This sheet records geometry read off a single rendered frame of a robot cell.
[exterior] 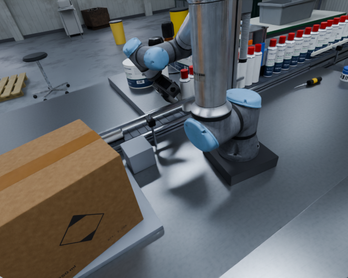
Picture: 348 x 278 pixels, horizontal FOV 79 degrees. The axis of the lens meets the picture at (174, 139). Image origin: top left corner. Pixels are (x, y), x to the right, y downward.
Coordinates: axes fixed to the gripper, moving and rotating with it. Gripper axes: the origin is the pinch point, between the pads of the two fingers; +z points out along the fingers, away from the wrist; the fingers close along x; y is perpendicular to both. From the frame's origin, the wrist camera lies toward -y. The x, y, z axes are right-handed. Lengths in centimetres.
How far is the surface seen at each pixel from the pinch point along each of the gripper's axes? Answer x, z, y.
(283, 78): -57, 42, -5
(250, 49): -45.2, 9.3, -0.6
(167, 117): 9.0, 1.1, 0.8
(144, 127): 20.1, -5.3, 0.2
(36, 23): 59, 22, 1045
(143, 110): 14.6, -2.2, 14.8
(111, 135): 31.6, -16.5, -1.8
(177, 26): -187, 168, 412
